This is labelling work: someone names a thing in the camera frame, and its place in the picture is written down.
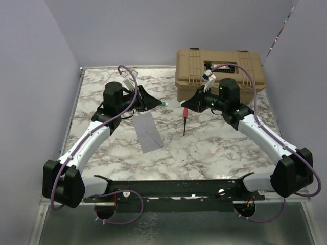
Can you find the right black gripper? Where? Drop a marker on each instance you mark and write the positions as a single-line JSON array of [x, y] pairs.
[[196, 102]]

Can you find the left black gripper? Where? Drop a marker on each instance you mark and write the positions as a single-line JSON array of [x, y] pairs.
[[146, 101]]

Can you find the grey envelope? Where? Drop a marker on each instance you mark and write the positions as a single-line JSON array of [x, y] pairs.
[[147, 132]]

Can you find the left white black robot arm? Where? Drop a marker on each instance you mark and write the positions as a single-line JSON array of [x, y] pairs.
[[62, 179]]

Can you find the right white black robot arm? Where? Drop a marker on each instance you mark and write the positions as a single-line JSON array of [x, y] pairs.
[[292, 165]]

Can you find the tan plastic tool case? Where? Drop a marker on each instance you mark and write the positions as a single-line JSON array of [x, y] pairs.
[[193, 62]]

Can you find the red handled screwdriver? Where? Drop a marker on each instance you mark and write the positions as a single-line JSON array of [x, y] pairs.
[[185, 116]]

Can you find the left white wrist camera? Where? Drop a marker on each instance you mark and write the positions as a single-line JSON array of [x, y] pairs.
[[128, 80]]

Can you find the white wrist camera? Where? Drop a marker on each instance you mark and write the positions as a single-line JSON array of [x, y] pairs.
[[209, 79], [128, 80]]

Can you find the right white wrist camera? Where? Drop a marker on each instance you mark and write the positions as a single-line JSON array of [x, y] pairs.
[[209, 79]]

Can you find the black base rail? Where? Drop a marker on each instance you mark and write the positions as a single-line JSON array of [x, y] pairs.
[[181, 195]]

